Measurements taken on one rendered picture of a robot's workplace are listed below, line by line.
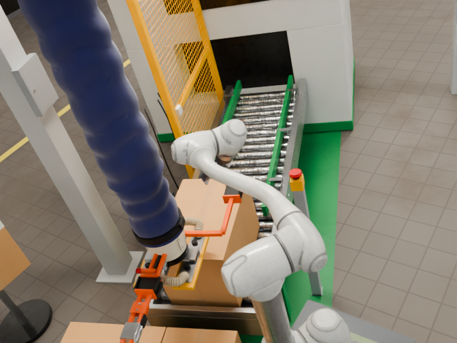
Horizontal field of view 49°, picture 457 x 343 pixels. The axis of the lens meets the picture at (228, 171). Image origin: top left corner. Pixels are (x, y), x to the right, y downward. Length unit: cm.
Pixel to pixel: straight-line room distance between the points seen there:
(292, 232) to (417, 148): 301
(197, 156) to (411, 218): 233
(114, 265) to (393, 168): 232
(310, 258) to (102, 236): 236
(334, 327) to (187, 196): 125
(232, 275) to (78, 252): 295
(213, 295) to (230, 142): 109
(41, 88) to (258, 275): 197
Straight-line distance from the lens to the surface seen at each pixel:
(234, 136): 182
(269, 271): 148
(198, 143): 180
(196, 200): 280
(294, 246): 149
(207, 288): 267
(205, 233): 223
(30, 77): 300
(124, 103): 177
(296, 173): 266
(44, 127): 313
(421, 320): 330
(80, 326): 306
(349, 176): 418
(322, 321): 199
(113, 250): 375
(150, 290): 209
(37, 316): 403
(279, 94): 431
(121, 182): 193
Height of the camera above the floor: 275
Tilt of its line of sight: 38 degrees down
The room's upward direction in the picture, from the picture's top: 16 degrees counter-clockwise
